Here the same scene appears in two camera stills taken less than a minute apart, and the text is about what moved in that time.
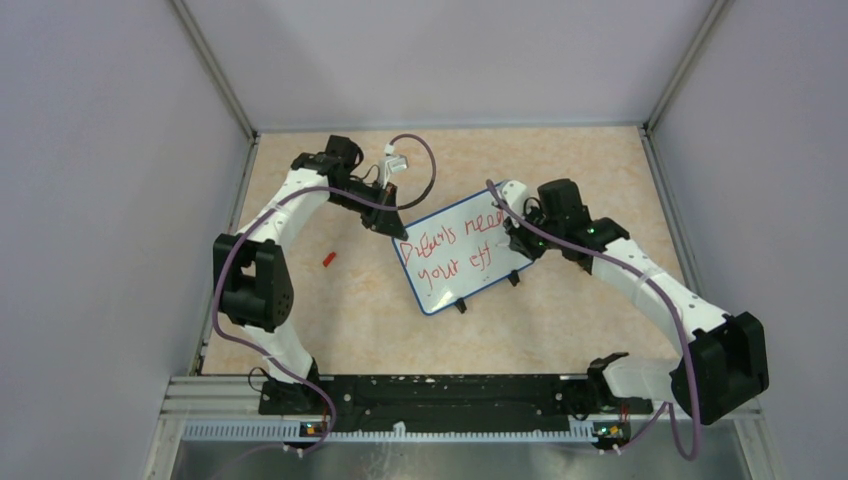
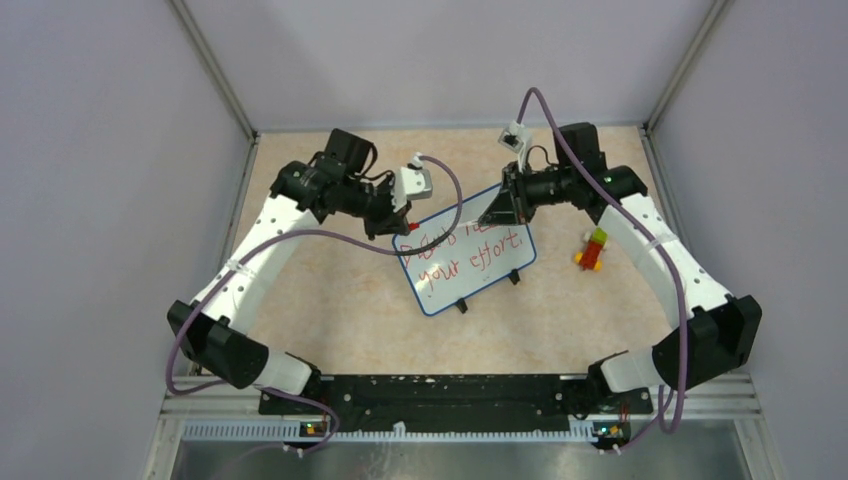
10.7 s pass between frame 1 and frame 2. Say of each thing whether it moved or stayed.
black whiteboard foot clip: stayed
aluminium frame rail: stayed
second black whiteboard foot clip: stayed
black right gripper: moved
